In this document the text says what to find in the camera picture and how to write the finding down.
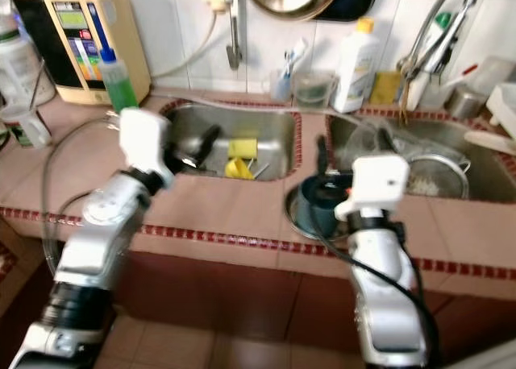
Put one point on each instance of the steel bowl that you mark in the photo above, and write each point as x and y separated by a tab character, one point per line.
289	212

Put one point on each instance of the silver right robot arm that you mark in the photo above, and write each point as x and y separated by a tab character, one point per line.
387	304

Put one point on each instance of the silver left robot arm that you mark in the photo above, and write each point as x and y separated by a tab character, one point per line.
101	232

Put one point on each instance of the yellow sponge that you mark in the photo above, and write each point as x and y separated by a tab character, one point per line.
243	149

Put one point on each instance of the steel sink basin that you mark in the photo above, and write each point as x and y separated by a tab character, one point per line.
278	131
492	172

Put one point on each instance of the clear plastic bag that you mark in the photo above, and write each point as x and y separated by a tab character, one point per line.
379	139

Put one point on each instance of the clear plastic tub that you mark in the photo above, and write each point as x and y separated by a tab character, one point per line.
314	91

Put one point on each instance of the clear plastic cup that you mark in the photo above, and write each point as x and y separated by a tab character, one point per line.
280	91

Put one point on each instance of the green dish soap bottle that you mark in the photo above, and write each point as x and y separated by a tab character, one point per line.
121	91

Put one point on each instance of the white detergent bottle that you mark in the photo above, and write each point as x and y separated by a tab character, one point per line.
353	71

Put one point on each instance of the yellow scouring pad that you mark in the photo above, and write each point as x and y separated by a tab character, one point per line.
385	89

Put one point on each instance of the blue toothbrush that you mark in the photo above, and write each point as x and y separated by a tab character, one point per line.
286	67

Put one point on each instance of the white toothpaste tube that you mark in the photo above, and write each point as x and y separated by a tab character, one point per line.
300	55

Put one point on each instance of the white printed mug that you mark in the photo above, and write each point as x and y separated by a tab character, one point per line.
36	126

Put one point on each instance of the cream water ionizer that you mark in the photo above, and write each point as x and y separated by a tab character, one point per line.
81	47

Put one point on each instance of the steel cup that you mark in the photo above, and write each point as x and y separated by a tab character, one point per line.
468	103

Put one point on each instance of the white rice paddle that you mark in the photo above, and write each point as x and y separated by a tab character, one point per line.
492	141

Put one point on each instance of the steel pull-out faucet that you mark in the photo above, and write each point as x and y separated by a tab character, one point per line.
447	47

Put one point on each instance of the white plastic jar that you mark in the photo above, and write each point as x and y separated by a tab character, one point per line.
16	71

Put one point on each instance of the white dish rack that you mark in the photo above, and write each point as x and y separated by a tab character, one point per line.
504	103

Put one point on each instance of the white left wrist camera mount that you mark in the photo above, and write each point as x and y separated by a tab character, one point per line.
143	143

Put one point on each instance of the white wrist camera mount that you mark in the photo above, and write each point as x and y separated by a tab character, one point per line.
143	143
379	180

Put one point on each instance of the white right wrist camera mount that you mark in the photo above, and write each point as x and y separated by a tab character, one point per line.
379	180

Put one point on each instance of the steel wall tap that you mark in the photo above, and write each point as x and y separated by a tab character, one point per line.
235	47

